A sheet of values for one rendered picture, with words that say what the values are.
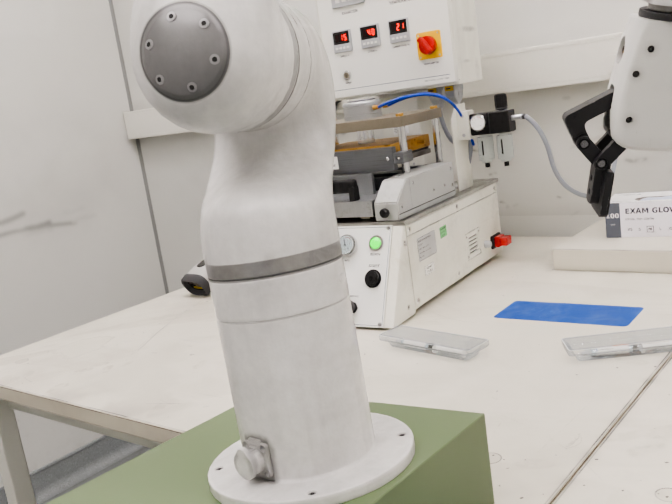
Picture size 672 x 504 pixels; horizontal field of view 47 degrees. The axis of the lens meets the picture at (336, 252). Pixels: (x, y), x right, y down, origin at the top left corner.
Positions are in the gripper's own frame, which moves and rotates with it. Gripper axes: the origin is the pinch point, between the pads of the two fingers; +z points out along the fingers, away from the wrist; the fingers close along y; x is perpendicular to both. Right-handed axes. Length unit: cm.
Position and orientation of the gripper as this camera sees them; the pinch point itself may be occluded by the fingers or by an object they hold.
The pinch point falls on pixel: (656, 202)
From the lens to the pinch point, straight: 69.5
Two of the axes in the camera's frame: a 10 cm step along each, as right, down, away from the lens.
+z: 0.0, 9.1, 4.1
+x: 0.7, -4.1, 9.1
